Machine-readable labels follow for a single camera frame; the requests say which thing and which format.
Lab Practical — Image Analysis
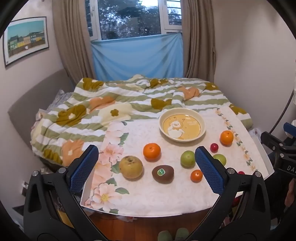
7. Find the yellow-brown pear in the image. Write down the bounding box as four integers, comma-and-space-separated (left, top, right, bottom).
119, 155, 144, 179

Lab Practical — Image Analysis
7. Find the cream bowl with duck print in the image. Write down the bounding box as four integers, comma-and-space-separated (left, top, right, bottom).
159, 108, 206, 143

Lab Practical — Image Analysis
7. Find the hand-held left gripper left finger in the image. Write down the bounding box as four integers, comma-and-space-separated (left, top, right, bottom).
23, 145, 109, 241

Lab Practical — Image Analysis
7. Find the grey upholstered headboard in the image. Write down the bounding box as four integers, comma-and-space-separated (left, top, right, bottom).
8, 69, 74, 163

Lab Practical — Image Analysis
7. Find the medium orange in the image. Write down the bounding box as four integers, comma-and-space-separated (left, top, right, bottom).
220, 130, 234, 146

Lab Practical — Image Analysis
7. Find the brown kiwi with green sticker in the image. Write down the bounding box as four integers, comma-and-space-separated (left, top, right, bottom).
152, 165, 174, 183

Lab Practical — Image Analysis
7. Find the grey patterned bedsheet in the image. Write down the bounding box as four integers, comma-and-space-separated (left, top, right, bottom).
47, 89, 74, 112

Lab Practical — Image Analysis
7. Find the floral white tablecloth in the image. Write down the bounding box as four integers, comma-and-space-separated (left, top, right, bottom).
84, 108, 270, 217

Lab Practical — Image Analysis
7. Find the green striped floral quilt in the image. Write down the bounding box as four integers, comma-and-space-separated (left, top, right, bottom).
30, 74, 253, 167

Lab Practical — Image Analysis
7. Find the person's right hand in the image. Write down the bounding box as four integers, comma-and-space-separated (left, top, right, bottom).
285, 178, 296, 207

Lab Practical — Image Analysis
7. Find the green apple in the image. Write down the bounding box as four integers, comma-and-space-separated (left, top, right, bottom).
180, 151, 196, 168
213, 153, 226, 166

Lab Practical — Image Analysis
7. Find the green slipper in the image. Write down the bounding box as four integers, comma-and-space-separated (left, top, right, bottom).
175, 228, 189, 240
158, 230, 173, 241

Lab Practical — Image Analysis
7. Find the framed picture of houses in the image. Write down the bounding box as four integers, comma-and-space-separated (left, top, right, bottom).
3, 17, 50, 68

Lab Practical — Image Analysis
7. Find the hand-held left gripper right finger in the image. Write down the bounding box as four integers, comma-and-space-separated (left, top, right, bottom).
185, 146, 270, 241

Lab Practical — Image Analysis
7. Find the window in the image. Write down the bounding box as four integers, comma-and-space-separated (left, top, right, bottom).
85, 0, 185, 42

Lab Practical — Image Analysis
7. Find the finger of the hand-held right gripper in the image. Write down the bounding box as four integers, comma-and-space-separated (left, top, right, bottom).
284, 123, 296, 141
260, 132, 287, 152

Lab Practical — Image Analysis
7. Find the large orange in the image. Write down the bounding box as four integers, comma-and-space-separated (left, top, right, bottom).
143, 143, 161, 161

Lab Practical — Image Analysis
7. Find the light blue cloth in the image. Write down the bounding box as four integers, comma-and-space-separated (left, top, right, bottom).
91, 32, 184, 81

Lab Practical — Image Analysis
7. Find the small tangerine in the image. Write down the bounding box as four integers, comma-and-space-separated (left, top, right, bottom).
190, 170, 203, 183

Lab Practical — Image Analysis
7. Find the beige curtain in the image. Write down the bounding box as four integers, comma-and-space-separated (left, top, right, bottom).
52, 0, 95, 86
180, 0, 216, 82

